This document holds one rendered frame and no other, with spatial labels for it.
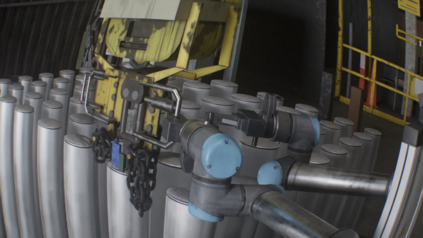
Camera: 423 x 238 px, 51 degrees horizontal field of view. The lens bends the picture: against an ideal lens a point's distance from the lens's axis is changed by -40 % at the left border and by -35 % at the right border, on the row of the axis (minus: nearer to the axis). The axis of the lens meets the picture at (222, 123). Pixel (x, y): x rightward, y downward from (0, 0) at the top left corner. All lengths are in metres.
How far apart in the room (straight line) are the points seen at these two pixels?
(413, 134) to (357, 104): 5.34
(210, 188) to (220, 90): 2.67
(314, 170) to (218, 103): 1.72
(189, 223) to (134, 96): 0.41
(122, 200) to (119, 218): 0.09
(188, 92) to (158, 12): 2.20
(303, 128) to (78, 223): 1.00
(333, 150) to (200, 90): 1.30
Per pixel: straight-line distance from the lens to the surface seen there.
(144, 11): 1.82
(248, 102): 3.76
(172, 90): 1.80
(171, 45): 1.82
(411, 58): 11.00
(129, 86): 1.94
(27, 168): 2.76
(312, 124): 2.00
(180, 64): 1.79
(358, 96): 6.56
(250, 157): 2.74
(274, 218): 1.45
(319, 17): 8.81
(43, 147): 2.45
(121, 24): 1.98
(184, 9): 1.76
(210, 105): 3.52
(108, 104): 2.06
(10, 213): 3.12
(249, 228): 2.17
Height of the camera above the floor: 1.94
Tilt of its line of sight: 11 degrees down
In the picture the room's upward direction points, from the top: 10 degrees clockwise
